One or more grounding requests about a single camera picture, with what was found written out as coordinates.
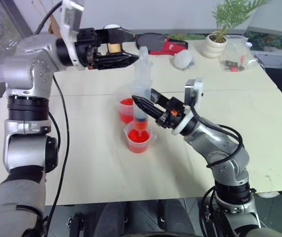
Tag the brown cardboard piece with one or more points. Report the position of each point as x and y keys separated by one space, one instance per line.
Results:
x=54 y=24

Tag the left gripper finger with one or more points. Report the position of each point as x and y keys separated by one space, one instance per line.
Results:
x=117 y=34
x=117 y=60

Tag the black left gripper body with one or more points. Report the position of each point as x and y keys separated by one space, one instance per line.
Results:
x=86 y=47

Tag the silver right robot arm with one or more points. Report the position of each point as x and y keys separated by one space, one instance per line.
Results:
x=229 y=153

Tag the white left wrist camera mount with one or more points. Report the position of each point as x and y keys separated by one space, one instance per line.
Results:
x=70 y=22

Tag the white round object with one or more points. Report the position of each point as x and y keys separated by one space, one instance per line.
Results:
x=112 y=26

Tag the green plant in white pot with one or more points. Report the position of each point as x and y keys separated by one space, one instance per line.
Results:
x=215 y=45

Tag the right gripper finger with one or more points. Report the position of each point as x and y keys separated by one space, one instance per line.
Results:
x=147 y=106
x=159 y=96

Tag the clear cup with red liquid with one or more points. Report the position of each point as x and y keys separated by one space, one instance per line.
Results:
x=125 y=108
x=138 y=142

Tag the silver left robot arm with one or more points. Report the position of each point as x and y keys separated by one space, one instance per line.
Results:
x=25 y=56

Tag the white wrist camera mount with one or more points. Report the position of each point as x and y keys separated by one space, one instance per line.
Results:
x=194 y=87
x=70 y=22

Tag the white crumpled wrap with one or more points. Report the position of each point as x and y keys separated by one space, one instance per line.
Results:
x=183 y=60

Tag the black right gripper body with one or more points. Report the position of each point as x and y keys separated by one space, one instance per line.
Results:
x=171 y=114

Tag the clear plastic bag with parts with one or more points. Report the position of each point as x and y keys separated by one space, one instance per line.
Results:
x=237 y=59

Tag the dark rounded shape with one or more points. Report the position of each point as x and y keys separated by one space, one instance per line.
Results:
x=117 y=219
x=174 y=217

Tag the white monitor panel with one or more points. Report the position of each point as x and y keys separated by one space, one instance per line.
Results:
x=272 y=23

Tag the clear plastic syringe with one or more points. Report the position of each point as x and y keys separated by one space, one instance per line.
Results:
x=142 y=81

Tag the black round flat pouch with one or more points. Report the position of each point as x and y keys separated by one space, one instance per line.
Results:
x=148 y=40

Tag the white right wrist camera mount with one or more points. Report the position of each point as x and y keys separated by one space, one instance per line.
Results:
x=194 y=87

